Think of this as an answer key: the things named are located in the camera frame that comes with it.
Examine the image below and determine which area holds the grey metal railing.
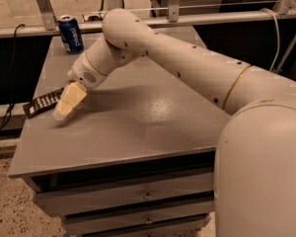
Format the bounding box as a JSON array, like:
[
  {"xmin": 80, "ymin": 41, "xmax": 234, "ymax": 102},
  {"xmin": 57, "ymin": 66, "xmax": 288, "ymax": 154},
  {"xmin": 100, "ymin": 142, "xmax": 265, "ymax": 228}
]
[{"xmin": 0, "ymin": 0, "xmax": 296, "ymax": 39}]

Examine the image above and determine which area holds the blue Pepsi soda can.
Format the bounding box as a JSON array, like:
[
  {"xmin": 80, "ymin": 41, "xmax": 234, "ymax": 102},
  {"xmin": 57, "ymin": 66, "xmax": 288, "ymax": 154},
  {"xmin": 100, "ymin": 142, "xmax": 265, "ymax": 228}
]
[{"xmin": 58, "ymin": 15, "xmax": 84, "ymax": 54}]

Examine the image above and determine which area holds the grey drawer cabinet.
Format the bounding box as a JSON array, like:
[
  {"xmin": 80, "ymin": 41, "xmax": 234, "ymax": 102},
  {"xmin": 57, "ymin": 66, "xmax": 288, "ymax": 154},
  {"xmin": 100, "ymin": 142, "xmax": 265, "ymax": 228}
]
[{"xmin": 7, "ymin": 26, "xmax": 231, "ymax": 237}]

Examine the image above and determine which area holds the black rxbar chocolate bar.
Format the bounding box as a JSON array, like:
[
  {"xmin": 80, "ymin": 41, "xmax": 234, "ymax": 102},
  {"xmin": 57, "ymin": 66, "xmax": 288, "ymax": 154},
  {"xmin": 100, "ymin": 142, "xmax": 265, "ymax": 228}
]
[{"xmin": 23, "ymin": 88, "xmax": 63, "ymax": 119}]

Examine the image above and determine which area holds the black hanging cable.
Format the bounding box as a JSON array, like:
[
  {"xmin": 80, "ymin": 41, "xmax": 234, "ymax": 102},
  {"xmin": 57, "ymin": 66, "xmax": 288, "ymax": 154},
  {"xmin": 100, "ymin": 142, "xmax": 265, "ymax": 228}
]
[{"xmin": 0, "ymin": 24, "xmax": 26, "ymax": 133}]

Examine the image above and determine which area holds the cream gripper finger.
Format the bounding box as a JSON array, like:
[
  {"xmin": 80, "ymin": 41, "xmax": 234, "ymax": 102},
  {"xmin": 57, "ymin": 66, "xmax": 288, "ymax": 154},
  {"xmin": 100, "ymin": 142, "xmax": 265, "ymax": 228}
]
[{"xmin": 52, "ymin": 101, "xmax": 74, "ymax": 120}]

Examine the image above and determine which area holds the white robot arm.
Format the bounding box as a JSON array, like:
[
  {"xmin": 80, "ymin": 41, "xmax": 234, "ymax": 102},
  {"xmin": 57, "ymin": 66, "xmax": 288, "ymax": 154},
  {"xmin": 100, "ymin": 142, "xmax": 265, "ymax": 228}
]
[{"xmin": 53, "ymin": 9, "xmax": 296, "ymax": 237}]

